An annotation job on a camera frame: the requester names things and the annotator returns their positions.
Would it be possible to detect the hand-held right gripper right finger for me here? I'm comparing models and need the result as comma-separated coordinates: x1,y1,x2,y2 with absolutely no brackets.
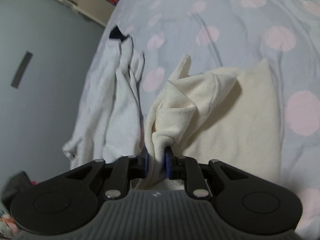
164,146,249,200

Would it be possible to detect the metal door handle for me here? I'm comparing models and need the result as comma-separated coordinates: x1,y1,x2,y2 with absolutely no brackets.
62,0,78,13

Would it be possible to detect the dark cloth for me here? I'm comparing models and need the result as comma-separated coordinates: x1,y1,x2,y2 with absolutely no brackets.
1,171,38,205

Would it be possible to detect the grey wall plate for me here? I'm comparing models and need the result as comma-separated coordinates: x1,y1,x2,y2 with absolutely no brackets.
10,51,33,89

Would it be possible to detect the cream knit sweater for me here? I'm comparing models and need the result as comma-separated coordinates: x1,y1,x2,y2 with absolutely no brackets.
135,54,280,193

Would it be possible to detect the white sweatshirt with navy trim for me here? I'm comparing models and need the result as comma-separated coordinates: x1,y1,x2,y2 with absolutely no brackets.
62,25,146,170

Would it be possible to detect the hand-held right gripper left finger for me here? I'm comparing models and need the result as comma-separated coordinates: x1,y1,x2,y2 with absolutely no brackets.
65,146,150,200

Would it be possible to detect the pink polka dot bedsheet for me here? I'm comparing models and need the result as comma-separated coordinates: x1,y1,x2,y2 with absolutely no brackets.
75,0,320,240

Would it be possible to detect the cream door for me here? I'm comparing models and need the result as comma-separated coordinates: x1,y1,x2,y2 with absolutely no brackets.
15,0,130,27

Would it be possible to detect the patterned cloth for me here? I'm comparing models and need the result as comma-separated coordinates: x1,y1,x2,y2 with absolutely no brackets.
0,204,17,239

